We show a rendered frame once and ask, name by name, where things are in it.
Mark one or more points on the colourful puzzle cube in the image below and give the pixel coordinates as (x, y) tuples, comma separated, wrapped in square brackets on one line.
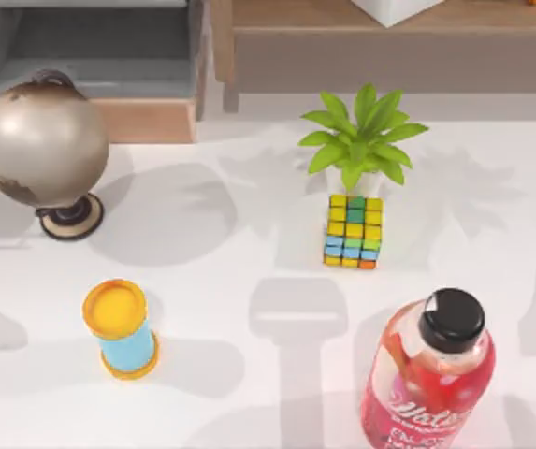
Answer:
[(352, 231)]

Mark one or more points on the red bottle with black cap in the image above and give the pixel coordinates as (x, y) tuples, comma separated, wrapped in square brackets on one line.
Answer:
[(429, 369)]

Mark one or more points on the wooden open shelf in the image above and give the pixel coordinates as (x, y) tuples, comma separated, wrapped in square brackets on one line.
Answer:
[(389, 56)]

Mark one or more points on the white box on shelf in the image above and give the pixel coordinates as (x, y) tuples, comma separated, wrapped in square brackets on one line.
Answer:
[(396, 9)]

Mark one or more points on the pale wooden drawer front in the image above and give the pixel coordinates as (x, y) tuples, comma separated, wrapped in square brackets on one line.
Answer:
[(150, 120)]

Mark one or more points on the open drawer with grey inside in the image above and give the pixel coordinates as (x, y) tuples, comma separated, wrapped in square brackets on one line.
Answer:
[(104, 51)]

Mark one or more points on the beige globe on stand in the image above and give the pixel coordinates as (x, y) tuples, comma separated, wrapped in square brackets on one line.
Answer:
[(38, 140)]

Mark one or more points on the yellow and blue can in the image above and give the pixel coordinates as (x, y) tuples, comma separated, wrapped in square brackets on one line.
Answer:
[(120, 327)]

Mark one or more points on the green plant in white pot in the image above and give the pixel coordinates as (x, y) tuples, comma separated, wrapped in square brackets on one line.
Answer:
[(358, 135)]

